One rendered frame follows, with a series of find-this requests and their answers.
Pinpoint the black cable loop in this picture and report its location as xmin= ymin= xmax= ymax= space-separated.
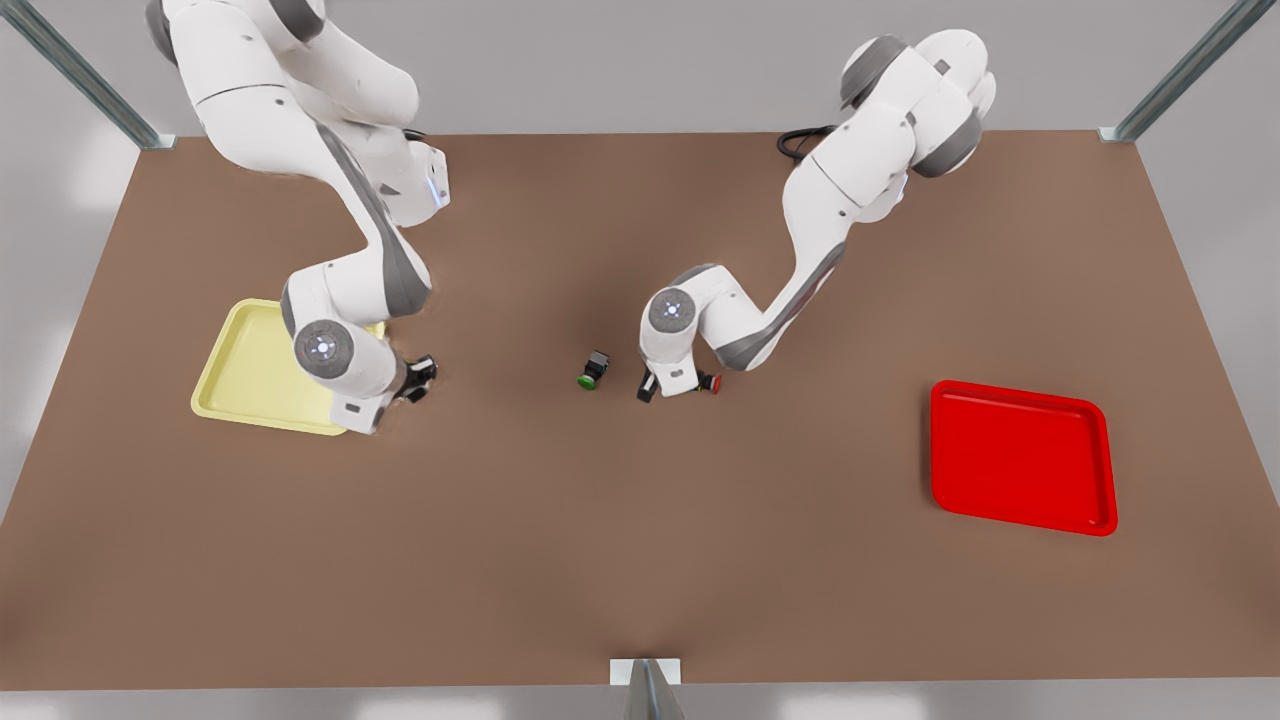
xmin=776 ymin=125 xmax=837 ymax=165

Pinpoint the yellow tray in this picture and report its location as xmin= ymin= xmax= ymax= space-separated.
xmin=190 ymin=299 xmax=386 ymax=438

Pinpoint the silver frame post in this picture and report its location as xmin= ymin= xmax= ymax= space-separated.
xmin=610 ymin=658 xmax=683 ymax=720
xmin=1098 ymin=0 xmax=1280 ymax=144
xmin=0 ymin=0 xmax=177 ymax=151

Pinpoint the red tray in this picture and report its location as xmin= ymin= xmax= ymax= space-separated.
xmin=930 ymin=380 xmax=1118 ymax=537

